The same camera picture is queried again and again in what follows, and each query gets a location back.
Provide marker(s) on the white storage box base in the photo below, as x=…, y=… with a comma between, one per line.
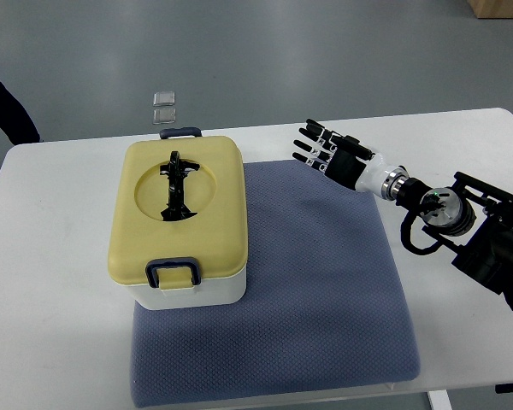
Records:
x=211, y=292

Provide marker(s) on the white table leg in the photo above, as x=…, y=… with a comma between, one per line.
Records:
x=439, y=400

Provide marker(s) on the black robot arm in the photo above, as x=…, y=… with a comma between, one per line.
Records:
x=471, y=218

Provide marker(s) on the yellow storage box lid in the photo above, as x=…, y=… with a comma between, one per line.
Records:
x=180, y=214

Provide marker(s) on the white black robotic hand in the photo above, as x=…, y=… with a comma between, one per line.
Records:
x=345, y=161

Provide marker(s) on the blue grey cushion mat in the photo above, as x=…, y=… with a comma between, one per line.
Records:
x=324, y=307

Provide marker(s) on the brown cardboard box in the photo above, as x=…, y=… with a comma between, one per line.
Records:
x=492, y=9

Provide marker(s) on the person dark trouser leg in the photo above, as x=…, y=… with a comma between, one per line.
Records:
x=15, y=121

